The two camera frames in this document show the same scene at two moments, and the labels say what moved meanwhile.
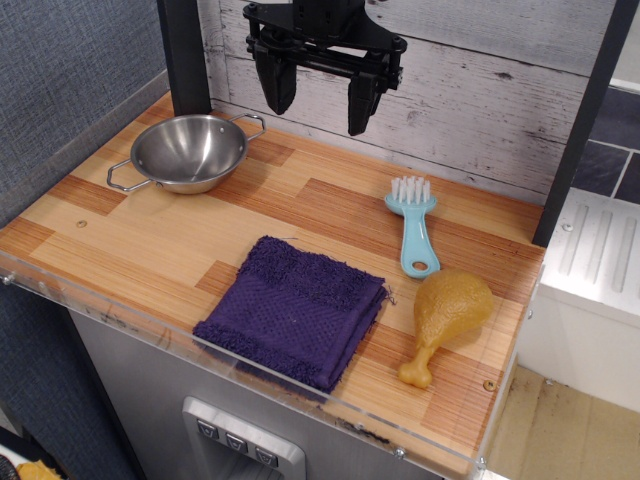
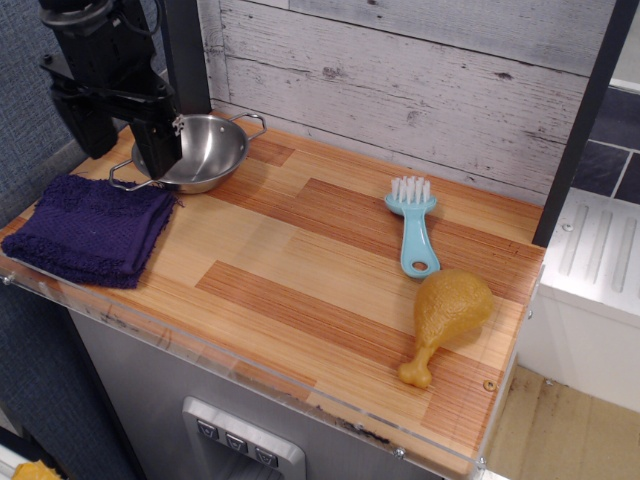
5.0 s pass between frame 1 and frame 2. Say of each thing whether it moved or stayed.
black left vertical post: stayed
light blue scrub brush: stayed
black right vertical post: stayed
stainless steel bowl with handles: stayed
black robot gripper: moved
